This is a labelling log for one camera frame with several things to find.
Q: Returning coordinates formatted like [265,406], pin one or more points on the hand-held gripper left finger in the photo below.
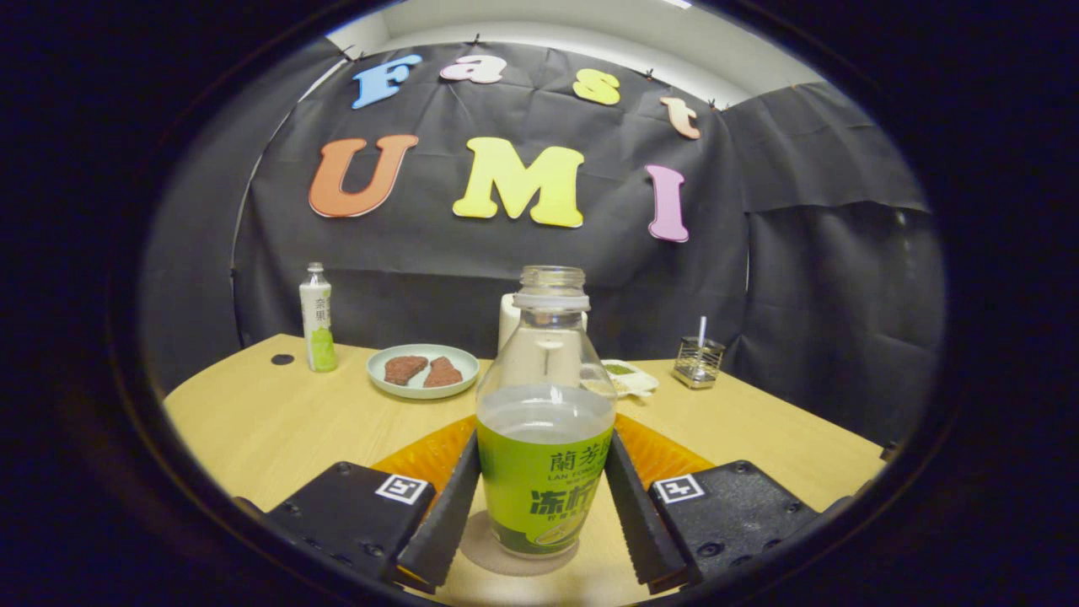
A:
[447,523]

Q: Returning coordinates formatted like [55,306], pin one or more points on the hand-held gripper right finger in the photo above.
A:
[636,523]

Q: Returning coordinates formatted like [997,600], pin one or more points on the round brown coaster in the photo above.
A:
[480,552]

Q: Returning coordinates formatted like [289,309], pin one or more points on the green label juice bottle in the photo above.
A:
[544,480]

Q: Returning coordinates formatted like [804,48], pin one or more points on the slim white drink bottle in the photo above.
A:
[319,329]

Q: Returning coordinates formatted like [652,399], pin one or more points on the pale green plate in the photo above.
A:
[421,392]

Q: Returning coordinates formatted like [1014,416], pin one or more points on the white snack tray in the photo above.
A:
[636,381]

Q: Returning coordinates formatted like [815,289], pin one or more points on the brown meat slice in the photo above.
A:
[405,368]
[443,373]

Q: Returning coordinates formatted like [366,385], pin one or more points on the wooden table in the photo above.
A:
[278,421]

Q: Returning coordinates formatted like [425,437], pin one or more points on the white straw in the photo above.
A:
[701,329]

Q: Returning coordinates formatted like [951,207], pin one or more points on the cream toaster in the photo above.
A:
[506,324]

